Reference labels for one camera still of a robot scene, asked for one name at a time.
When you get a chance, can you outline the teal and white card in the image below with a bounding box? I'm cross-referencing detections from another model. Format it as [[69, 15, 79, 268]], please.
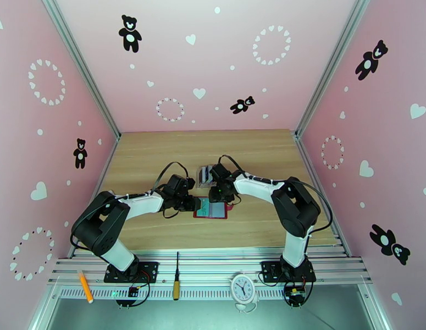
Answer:
[[195, 197, 212, 217]]

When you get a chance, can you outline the red leather card holder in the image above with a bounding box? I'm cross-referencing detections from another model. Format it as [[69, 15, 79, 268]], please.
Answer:
[[193, 196, 234, 221]]

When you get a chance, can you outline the clear acrylic card stand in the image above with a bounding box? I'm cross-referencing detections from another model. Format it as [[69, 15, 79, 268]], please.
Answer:
[[197, 164, 218, 189]]

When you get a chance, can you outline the white alarm clock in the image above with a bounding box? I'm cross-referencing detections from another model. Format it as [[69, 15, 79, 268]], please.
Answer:
[[230, 274, 259, 312]]

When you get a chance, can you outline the black yellow electronics module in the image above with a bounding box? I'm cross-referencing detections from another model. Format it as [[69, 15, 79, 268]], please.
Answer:
[[285, 285, 308, 305]]

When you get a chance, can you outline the orange marker pen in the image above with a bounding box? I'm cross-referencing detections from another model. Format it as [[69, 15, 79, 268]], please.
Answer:
[[78, 269, 95, 304]]

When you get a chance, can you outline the left black camera cable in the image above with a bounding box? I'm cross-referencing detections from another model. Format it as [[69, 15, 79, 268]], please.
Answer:
[[153, 161, 190, 196]]

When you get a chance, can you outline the black camera cable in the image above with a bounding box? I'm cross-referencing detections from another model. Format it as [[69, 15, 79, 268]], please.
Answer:
[[218, 154, 250, 179], [153, 161, 190, 196]]

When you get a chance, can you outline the right black camera cable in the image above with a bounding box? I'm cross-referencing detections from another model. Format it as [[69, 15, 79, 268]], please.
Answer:
[[218, 154, 250, 179]]

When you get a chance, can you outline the aluminium front rail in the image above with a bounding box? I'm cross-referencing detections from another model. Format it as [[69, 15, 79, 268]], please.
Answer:
[[47, 248, 373, 286]]

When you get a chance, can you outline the left aluminium side rail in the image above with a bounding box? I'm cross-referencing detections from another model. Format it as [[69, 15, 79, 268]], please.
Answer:
[[67, 134, 121, 259]]

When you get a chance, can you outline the aluminium side rail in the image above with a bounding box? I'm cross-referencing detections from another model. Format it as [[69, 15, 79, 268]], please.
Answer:
[[67, 134, 121, 259], [293, 131, 353, 259]]

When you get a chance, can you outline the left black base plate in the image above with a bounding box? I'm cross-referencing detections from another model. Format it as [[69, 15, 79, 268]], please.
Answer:
[[103, 261, 159, 284]]

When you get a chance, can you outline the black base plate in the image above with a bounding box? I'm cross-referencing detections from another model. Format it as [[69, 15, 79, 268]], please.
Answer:
[[261, 260, 317, 283], [103, 261, 159, 284]]

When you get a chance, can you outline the yellow handled screwdriver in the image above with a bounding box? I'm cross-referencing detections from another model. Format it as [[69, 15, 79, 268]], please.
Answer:
[[173, 251, 182, 301]]

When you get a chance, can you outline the right aluminium side rail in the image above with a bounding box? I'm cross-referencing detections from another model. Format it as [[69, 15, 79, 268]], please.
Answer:
[[293, 131, 353, 259]]

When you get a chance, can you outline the slotted grey cable duct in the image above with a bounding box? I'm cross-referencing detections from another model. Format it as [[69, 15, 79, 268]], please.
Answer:
[[56, 285, 364, 301]]

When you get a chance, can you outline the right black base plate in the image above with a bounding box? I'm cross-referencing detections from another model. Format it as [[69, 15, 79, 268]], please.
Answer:
[[261, 260, 317, 283]]

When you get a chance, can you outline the right aluminium frame post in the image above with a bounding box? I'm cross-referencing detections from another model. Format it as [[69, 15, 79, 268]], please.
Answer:
[[294, 0, 375, 138]]

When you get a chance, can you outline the aluminium frame post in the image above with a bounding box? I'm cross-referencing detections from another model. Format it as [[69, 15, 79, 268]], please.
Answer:
[[294, 0, 375, 138], [39, 0, 121, 139]]

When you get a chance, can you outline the left aluminium frame post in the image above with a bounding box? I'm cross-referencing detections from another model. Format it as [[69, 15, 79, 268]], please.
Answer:
[[39, 0, 121, 139]]

